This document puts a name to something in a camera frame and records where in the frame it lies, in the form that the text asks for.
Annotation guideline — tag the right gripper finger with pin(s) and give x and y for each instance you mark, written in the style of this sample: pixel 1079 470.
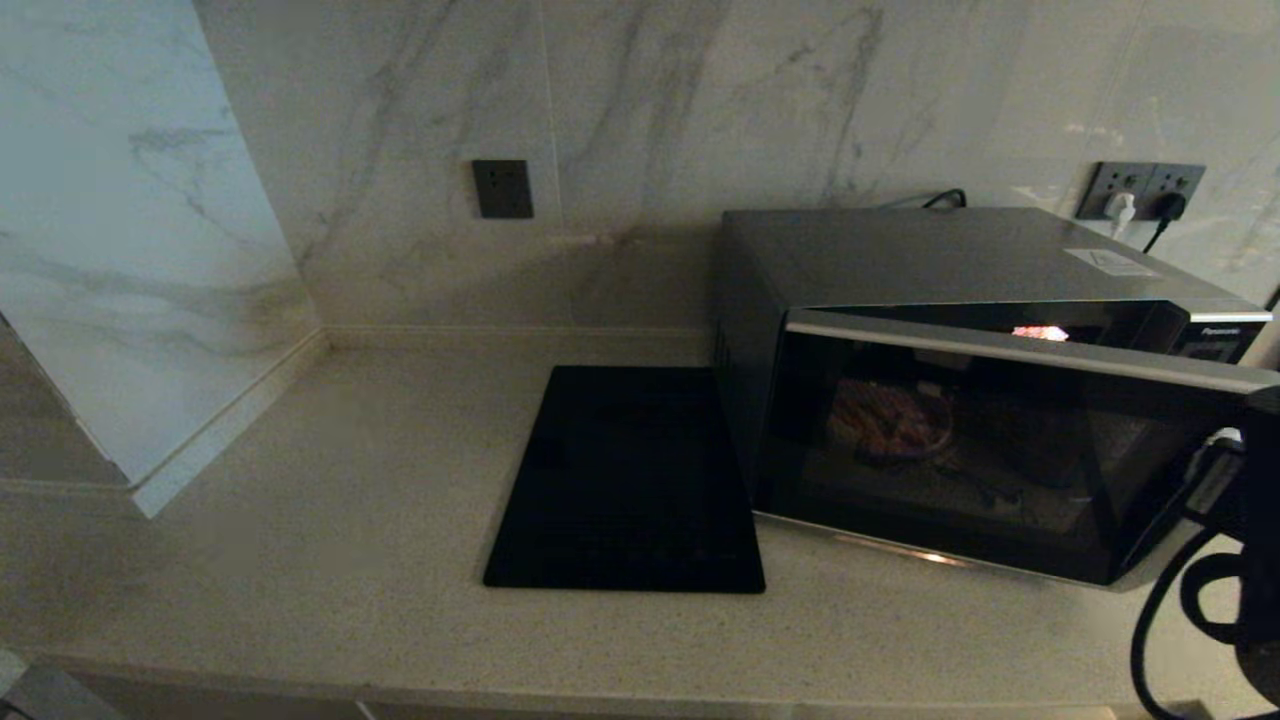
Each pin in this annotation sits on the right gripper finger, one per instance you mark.
pixel 1215 480

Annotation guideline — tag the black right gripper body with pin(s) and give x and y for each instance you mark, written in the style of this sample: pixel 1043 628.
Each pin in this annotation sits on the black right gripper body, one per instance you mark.
pixel 1262 520

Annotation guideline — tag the dark glass microwave door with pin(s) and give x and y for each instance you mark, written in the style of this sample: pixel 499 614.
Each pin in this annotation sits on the dark glass microwave door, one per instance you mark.
pixel 1000 470

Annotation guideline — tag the purple plate with fries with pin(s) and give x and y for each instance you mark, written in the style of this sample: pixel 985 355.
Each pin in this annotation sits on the purple plate with fries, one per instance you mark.
pixel 890 420

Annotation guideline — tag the silver Panasonic microwave oven body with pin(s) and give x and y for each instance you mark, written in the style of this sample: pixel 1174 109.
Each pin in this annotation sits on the silver Panasonic microwave oven body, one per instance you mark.
pixel 900 255

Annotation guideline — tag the white power plug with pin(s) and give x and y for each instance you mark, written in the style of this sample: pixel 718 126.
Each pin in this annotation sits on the white power plug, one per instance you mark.
pixel 1121 209

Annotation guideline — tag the black glass induction cooktop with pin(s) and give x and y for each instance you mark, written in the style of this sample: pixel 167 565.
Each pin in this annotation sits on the black glass induction cooktop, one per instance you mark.
pixel 620 480

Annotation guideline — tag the dark single wall socket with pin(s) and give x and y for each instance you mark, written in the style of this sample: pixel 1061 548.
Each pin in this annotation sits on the dark single wall socket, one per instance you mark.
pixel 503 189

